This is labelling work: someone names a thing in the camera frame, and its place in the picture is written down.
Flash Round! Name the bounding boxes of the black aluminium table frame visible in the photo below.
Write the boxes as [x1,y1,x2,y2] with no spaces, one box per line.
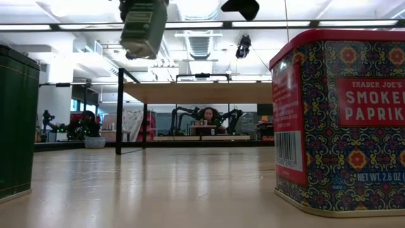
[0,18,405,153]

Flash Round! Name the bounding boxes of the small round grey pot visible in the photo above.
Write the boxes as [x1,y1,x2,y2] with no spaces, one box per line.
[84,136,107,149]

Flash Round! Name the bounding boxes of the black red cart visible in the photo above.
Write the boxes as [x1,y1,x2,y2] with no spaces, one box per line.
[255,122,275,143]

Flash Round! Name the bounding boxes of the black overhead camera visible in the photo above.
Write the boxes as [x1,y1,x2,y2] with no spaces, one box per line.
[235,34,252,60]

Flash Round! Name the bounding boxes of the green spice jar green lid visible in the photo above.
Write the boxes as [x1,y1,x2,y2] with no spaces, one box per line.
[119,2,169,60]

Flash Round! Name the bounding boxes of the red tool cabinet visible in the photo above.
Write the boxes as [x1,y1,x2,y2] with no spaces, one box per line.
[136,110,157,143]

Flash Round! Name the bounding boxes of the dark green black pepper tin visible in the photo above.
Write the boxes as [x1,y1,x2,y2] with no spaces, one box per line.
[0,44,41,204]

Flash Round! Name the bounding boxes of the wooden shelf black metal legs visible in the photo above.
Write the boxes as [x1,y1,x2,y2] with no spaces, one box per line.
[115,67,273,156]

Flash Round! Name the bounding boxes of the white draped cloth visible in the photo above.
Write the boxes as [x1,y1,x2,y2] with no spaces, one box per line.
[122,109,144,143]

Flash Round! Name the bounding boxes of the background robot green lights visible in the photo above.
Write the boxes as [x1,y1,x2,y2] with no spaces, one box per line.
[42,109,102,142]

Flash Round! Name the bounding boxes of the person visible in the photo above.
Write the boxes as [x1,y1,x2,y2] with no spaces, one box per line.
[191,106,227,136]

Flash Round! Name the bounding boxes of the black monitor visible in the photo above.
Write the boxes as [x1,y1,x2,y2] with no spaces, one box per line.
[256,103,274,117]

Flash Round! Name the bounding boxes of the pale background table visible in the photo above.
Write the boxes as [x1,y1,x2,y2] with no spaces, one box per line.
[153,135,251,142]

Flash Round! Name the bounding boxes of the red smoked paprika tin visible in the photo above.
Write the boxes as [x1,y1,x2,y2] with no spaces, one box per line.
[268,28,405,219]

